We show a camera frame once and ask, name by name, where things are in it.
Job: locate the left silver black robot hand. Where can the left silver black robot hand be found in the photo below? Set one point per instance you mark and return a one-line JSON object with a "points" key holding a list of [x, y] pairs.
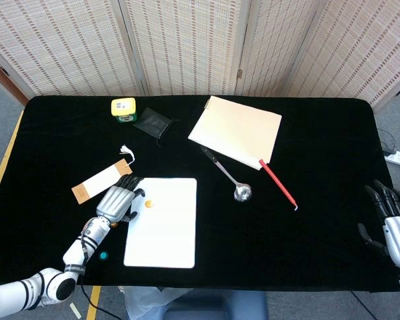
{"points": [[115, 201]]}

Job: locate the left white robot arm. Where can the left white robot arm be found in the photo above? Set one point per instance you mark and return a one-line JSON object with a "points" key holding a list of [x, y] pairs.
{"points": [[75, 250]]}

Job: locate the white magnetic board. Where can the white magnetic board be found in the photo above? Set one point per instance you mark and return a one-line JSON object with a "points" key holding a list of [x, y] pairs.
{"points": [[166, 233]]}

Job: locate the paper bookmark with tassel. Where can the paper bookmark with tassel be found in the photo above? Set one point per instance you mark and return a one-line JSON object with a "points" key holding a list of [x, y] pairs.
{"points": [[100, 181]]}

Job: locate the blue round magnet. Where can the blue round magnet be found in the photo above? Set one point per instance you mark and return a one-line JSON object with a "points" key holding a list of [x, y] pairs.
{"points": [[103, 255]]}

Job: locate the white plastic bag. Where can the white plastic bag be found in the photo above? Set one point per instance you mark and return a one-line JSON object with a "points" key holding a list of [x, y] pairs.
{"points": [[143, 301]]}

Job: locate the black velvet tablecloth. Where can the black velvet tablecloth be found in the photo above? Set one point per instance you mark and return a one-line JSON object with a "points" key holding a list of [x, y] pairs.
{"points": [[286, 240]]}

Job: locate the small white floor strip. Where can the small white floor strip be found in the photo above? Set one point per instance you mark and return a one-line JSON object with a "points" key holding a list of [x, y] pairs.
{"points": [[75, 310]]}

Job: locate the red pen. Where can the red pen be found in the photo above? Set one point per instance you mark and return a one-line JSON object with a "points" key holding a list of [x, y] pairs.
{"points": [[276, 181]]}

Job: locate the beige spiral sketchbook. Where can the beige spiral sketchbook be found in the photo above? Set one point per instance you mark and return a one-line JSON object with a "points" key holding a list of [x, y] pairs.
{"points": [[236, 131]]}

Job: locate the blue chair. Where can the blue chair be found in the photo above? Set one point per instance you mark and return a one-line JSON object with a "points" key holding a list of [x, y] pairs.
{"points": [[220, 305]]}

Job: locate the woven folding screen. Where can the woven folding screen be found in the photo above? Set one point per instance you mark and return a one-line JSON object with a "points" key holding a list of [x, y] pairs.
{"points": [[186, 43]]}

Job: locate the metal screen hinge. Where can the metal screen hinge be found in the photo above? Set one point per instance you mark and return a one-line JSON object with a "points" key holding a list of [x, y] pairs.
{"points": [[239, 73]]}

